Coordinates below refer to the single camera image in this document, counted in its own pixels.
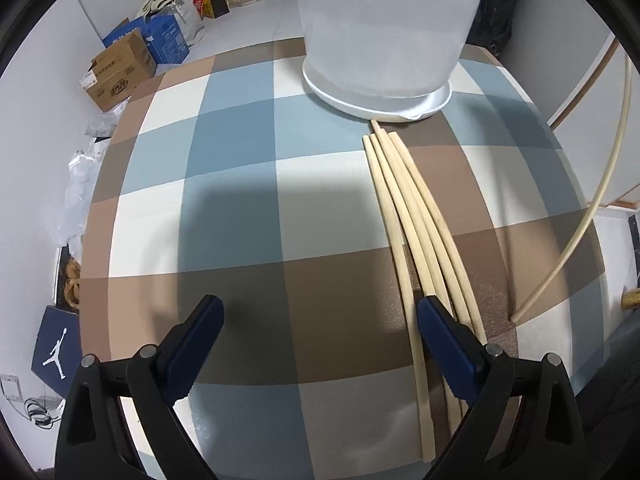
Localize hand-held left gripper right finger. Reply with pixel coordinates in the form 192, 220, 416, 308
417, 297, 587, 480

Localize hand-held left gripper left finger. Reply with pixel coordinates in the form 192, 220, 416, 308
54, 295, 226, 480

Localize bundle of wooden chopsticks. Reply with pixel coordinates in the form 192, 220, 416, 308
376, 130, 463, 433

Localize white plastic utensil holder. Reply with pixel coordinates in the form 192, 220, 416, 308
292, 0, 488, 122

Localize bag of brown snacks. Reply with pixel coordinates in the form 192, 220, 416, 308
61, 254, 85, 312

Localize navy box white figure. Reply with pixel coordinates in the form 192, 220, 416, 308
31, 305, 81, 386

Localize checked tablecloth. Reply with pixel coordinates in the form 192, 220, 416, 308
80, 37, 608, 480

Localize dark grey cloth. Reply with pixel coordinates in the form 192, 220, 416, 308
575, 350, 640, 480

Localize clear plastic bags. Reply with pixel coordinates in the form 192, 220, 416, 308
57, 105, 131, 261

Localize white board wooden trim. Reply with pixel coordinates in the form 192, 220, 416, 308
545, 35, 640, 211

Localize brown cardboard box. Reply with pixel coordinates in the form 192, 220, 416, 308
80, 30, 157, 112

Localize blue cardboard box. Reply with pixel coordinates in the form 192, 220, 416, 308
102, 12, 193, 63

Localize white bag with cloth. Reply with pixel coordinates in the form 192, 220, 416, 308
135, 0, 208, 43

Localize black backpack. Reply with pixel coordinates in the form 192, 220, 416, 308
470, 0, 526, 56

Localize black and white cables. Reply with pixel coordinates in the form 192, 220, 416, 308
22, 396, 63, 429

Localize white wall socket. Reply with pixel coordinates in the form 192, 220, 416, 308
0, 374, 24, 402

